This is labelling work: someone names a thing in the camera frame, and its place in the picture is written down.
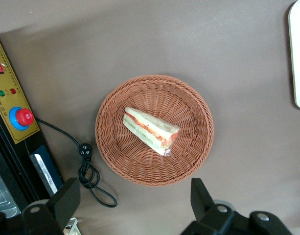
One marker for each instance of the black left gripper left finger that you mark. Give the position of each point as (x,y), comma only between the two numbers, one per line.
(59,205)

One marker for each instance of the triangular sandwich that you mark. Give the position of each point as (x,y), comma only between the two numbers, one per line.
(149,129)

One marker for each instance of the cream plastic serving tray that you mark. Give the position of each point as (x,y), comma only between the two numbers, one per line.
(299,61)

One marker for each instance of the round brown wicker basket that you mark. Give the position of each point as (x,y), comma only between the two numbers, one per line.
(189,107)

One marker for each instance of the stainless steel container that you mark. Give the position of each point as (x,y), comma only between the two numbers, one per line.
(3,195)

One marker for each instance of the black sealing machine yellow panel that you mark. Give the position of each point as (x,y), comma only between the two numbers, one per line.
(10,98)

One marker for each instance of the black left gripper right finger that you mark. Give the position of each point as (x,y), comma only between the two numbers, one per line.
(203,210)

